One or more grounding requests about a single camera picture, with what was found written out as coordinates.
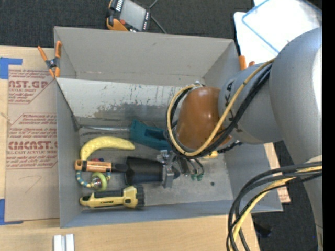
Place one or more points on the teal plastic tool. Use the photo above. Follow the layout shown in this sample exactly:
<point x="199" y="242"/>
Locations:
<point x="146" y="135"/>

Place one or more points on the yellow toy banana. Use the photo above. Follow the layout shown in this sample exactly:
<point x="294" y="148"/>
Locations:
<point x="104" y="143"/>

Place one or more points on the small yellow thing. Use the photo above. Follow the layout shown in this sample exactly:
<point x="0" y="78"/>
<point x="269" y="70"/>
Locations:
<point x="211" y="155"/>

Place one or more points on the yellow and black flashlight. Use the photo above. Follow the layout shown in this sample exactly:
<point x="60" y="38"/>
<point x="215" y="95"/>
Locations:
<point x="115" y="198"/>

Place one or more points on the grey metal bin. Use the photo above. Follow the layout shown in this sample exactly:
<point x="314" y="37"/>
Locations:
<point x="146" y="59"/>

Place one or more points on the brown cardboard board red print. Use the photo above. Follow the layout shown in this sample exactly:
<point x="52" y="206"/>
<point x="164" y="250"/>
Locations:
<point x="31" y="129"/>

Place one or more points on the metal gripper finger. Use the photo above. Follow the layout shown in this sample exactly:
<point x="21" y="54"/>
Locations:
<point x="168" y="178"/>
<point x="165" y="157"/>

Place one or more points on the orange and black marker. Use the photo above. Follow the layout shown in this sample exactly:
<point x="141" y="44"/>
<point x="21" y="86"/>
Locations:
<point x="94" y="165"/>

